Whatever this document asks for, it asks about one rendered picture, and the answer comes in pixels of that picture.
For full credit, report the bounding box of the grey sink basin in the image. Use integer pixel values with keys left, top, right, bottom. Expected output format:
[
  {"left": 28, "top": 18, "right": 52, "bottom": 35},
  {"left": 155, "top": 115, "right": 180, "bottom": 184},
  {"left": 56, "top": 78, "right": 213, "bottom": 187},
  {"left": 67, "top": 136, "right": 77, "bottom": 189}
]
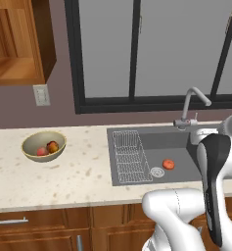
[{"left": 106, "top": 125, "right": 220, "bottom": 187}]

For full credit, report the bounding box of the beige bowl with yellow rim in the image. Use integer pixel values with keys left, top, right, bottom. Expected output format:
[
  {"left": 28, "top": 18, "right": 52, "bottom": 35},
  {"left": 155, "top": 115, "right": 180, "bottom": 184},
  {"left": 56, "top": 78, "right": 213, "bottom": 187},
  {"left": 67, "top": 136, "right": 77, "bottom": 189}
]
[{"left": 21, "top": 130, "right": 69, "bottom": 164}]

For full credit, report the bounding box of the round metal sink drain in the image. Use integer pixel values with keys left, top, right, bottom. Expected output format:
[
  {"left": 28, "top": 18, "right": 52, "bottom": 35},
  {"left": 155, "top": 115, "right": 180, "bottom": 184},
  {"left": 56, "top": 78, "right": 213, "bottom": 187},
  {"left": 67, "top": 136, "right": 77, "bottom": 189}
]
[{"left": 150, "top": 166, "right": 166, "bottom": 179}]

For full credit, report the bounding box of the white wall outlet plate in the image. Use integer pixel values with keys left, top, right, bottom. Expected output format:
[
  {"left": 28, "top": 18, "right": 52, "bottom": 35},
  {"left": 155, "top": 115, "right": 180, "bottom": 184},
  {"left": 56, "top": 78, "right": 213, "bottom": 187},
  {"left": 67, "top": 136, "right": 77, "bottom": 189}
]
[{"left": 32, "top": 84, "right": 52, "bottom": 107}]

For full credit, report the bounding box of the orange red peach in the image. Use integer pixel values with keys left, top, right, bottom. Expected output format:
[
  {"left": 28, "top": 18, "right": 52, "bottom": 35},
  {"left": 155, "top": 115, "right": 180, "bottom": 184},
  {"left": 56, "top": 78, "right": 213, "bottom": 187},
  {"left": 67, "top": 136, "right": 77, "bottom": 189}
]
[{"left": 45, "top": 140, "right": 61, "bottom": 155}]

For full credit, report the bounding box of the silver cabinet door handle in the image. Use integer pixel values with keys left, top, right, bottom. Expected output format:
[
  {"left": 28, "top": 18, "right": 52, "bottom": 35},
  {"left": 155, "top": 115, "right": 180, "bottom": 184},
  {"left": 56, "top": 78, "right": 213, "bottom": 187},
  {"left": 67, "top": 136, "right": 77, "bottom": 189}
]
[{"left": 75, "top": 234, "right": 84, "bottom": 251}]

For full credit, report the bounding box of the grey metal faucet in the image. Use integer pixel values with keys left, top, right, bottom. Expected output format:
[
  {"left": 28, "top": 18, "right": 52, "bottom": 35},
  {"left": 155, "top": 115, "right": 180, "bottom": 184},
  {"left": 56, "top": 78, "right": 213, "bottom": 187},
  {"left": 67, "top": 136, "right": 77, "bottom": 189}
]
[{"left": 172, "top": 86, "right": 213, "bottom": 129}]

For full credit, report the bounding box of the white wire sink rack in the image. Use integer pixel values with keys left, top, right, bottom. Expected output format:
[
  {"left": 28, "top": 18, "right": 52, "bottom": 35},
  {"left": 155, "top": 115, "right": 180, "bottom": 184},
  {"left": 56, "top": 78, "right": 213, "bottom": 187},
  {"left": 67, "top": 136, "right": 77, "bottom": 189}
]
[{"left": 112, "top": 129, "right": 154, "bottom": 183}]

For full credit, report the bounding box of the open wooden wall cabinet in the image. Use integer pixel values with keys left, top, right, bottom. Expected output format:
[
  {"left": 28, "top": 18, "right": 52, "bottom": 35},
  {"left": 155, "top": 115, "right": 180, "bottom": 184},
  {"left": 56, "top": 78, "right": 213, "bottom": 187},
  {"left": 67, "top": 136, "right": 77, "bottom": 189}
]
[{"left": 0, "top": 0, "right": 58, "bottom": 87}]

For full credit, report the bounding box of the black framed window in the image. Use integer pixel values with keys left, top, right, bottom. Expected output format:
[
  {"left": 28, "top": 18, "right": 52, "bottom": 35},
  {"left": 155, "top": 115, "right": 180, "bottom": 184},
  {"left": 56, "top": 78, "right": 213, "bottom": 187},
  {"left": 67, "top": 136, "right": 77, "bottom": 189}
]
[{"left": 64, "top": 0, "right": 232, "bottom": 115}]

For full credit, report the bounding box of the wooden cabinet door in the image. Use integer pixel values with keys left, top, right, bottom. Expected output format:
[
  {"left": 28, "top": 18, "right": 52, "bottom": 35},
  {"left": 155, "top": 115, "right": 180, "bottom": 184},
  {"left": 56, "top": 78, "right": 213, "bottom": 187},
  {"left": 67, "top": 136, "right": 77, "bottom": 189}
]
[
  {"left": 91, "top": 223, "right": 158, "bottom": 251},
  {"left": 0, "top": 227, "right": 92, "bottom": 251}
]

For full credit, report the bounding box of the wooden drawer front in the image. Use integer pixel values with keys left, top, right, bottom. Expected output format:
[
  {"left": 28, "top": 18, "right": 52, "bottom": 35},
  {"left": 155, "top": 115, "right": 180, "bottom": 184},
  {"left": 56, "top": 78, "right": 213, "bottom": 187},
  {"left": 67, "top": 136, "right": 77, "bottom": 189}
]
[{"left": 0, "top": 207, "right": 91, "bottom": 235}]

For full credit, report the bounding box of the orange squash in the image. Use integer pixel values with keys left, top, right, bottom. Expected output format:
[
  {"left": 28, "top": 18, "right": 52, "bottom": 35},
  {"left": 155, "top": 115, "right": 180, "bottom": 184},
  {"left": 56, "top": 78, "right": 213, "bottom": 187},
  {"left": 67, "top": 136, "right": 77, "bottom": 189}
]
[{"left": 162, "top": 158, "right": 176, "bottom": 172}]

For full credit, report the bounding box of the silver drawer handle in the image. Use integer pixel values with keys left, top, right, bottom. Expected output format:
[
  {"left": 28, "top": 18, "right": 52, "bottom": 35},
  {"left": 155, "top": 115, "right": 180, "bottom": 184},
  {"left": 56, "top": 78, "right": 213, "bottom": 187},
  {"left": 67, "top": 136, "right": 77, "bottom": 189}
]
[{"left": 0, "top": 216, "right": 29, "bottom": 226}]

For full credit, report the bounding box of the wooden sink front panel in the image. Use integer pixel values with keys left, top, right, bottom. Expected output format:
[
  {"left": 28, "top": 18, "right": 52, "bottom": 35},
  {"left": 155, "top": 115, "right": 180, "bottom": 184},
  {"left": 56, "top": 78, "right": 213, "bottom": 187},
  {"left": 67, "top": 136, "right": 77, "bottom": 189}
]
[{"left": 90, "top": 203, "right": 148, "bottom": 228}]

